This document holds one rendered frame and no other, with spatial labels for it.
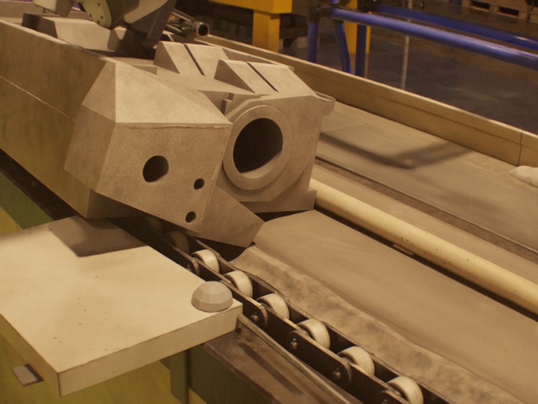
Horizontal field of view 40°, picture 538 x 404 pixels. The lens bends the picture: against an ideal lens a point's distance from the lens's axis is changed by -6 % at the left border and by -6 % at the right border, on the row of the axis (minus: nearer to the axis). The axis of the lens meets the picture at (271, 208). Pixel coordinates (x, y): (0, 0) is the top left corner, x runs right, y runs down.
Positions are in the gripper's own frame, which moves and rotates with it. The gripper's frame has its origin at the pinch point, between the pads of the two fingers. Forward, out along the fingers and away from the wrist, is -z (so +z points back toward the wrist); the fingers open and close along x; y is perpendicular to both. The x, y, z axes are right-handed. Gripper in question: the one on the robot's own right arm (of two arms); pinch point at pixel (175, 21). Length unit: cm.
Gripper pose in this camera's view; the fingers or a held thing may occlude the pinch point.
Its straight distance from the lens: 134.1
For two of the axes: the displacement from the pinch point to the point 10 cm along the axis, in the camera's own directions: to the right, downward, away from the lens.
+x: -3.7, 9.2, 1.0
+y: 6.2, 3.3, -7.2
